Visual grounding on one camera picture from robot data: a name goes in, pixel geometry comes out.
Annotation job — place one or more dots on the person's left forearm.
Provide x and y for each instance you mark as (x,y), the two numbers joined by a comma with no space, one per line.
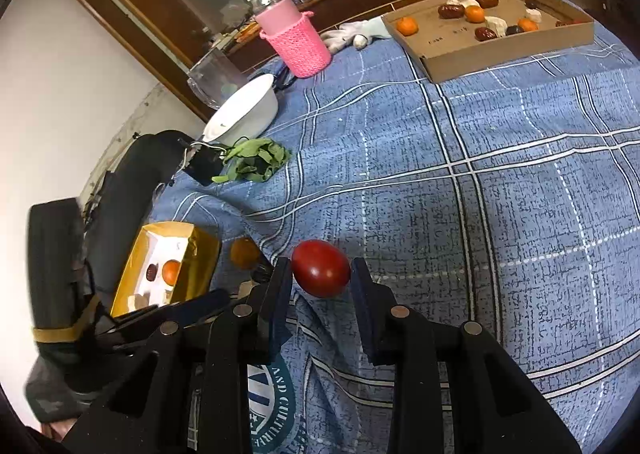
(55,394)

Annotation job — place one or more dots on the green leafy vegetable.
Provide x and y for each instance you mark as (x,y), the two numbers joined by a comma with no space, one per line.
(255,159)

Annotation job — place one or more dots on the yellow cardboard box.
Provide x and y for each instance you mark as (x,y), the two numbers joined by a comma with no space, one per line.
(200,259)

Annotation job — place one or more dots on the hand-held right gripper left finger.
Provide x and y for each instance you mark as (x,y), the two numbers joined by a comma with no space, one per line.
(281,294)

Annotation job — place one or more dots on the black binder clip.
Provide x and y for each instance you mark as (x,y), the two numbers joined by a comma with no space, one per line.
(205,164)

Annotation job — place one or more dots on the glass jar with pink sleeve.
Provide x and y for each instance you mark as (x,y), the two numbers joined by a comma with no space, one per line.
(295,39)

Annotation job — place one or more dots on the brown cardboard tray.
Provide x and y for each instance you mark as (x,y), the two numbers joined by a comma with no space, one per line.
(440,44)

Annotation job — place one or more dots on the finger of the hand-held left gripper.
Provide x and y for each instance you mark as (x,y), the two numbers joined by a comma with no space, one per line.
(205,306)
(140,315)

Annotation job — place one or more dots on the blue plaid bedsheet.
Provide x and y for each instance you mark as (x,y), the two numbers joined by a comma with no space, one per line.
(450,184)

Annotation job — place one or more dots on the dark brown jujube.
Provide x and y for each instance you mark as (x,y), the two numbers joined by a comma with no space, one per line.
(514,30)
(532,4)

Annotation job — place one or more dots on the white cloth glove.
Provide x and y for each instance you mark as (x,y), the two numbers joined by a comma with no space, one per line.
(355,32)

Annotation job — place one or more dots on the small orange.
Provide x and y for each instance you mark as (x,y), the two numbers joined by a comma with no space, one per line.
(407,25)
(527,24)
(171,272)
(244,253)
(475,13)

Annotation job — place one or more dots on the brown wooden headboard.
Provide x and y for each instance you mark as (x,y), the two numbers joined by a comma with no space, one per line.
(150,14)

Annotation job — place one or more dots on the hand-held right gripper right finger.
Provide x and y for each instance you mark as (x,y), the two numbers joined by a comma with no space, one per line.
(361,299)

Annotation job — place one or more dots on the white bowl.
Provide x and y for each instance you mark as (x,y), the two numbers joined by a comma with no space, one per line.
(245,107)

